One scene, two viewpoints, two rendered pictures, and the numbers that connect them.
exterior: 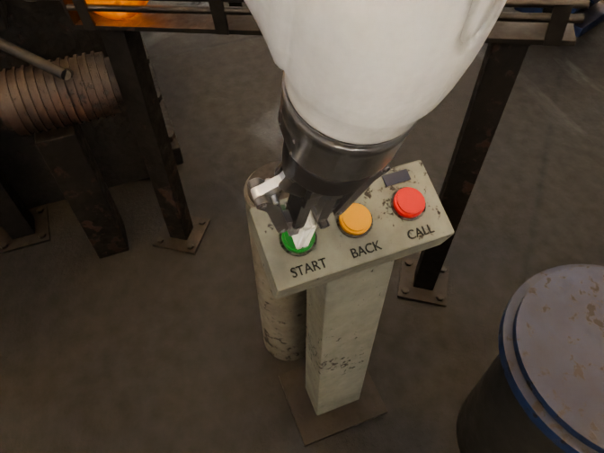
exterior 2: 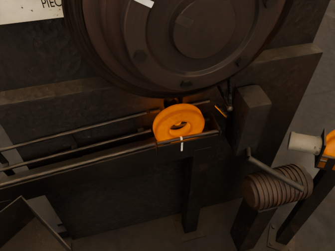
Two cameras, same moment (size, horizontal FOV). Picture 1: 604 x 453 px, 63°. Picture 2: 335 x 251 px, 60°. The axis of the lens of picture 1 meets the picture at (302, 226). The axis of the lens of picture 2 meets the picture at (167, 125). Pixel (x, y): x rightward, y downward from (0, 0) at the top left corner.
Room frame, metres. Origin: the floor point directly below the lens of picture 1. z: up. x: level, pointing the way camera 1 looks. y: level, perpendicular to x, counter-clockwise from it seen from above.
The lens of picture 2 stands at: (0.25, 0.80, 1.37)
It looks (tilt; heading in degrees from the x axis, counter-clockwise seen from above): 47 degrees down; 6
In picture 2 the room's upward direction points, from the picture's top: straight up
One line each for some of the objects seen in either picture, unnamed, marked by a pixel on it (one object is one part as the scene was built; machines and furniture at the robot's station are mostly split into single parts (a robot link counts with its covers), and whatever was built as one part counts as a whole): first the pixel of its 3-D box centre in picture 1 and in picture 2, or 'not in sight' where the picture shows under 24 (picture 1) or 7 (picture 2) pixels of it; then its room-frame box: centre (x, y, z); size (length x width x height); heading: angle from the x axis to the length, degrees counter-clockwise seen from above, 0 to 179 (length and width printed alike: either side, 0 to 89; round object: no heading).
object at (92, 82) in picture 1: (94, 166); (262, 212); (0.82, 0.48, 0.27); 0.22 x 0.13 x 0.53; 111
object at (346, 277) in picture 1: (340, 329); not in sight; (0.39, -0.07, 0.31); 0.24 x 0.16 x 0.62; 111
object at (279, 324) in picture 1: (286, 277); not in sight; (0.52, 0.03, 0.26); 0.12 x 0.12 x 0.52
